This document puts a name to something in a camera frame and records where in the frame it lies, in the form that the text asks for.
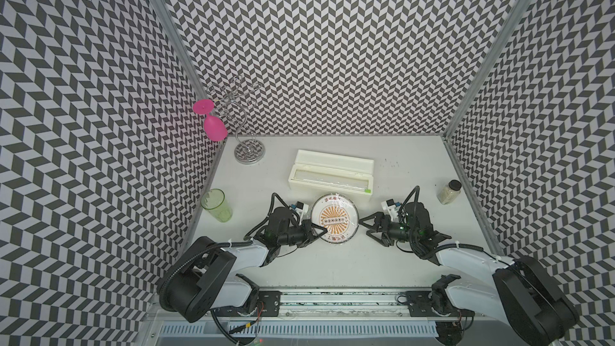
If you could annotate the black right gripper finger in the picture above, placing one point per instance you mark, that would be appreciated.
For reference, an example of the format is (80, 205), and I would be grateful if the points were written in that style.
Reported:
(382, 238)
(376, 222)

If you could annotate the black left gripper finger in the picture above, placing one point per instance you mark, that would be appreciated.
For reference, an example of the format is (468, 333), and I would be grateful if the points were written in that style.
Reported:
(312, 230)
(306, 241)

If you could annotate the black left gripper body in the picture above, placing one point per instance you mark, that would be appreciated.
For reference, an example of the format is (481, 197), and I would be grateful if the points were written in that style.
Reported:
(295, 235)

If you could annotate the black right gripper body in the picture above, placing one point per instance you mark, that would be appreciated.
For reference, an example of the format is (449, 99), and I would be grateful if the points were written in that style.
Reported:
(399, 231)

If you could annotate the white plate with orange pattern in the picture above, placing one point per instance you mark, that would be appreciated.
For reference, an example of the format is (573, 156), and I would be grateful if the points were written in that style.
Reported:
(335, 218)

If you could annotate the clear plastic wrap sheet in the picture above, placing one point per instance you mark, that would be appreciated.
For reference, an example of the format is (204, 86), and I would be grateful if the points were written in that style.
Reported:
(335, 197)

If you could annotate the cream plastic wrap dispenser box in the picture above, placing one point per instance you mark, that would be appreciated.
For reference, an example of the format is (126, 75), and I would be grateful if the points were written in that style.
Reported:
(333, 173)

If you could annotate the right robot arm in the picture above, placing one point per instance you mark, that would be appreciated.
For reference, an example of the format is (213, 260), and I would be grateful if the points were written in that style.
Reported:
(516, 292)

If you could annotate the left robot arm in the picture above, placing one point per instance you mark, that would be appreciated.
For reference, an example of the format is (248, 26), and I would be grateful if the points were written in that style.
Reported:
(208, 276)

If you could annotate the glass jar with black lid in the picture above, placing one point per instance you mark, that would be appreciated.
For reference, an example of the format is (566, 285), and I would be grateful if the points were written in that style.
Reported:
(448, 193)

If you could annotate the green transparent cup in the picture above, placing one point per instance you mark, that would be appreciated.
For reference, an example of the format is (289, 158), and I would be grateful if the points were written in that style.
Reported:
(216, 204)

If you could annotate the pink plastic wine glass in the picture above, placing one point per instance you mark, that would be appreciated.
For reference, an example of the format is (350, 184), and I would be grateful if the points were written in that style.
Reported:
(213, 126)

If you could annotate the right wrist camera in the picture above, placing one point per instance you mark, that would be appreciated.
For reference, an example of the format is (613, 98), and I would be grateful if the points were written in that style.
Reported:
(391, 208)

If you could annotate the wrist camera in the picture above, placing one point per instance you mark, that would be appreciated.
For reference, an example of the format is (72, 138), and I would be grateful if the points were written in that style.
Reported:
(302, 209)
(391, 208)

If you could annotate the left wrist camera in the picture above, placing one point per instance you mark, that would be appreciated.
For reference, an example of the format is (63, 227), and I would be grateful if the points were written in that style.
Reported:
(302, 209)

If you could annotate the aluminium front rail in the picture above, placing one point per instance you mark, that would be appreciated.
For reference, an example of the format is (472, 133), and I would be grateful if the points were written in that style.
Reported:
(376, 302)

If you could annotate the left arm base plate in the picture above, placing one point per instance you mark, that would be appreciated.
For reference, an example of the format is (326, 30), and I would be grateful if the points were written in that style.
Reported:
(266, 304)

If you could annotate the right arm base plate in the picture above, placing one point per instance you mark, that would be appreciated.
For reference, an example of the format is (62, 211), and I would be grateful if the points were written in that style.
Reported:
(420, 303)

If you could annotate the right aluminium corner post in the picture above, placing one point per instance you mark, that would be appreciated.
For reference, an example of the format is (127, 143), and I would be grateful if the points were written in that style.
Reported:
(504, 35)

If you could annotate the aluminium corner post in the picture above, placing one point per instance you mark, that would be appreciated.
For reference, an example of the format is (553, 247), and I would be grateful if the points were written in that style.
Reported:
(504, 35)
(169, 27)

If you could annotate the left aluminium corner post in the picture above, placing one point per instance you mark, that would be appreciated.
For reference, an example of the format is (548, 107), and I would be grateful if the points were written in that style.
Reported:
(169, 27)

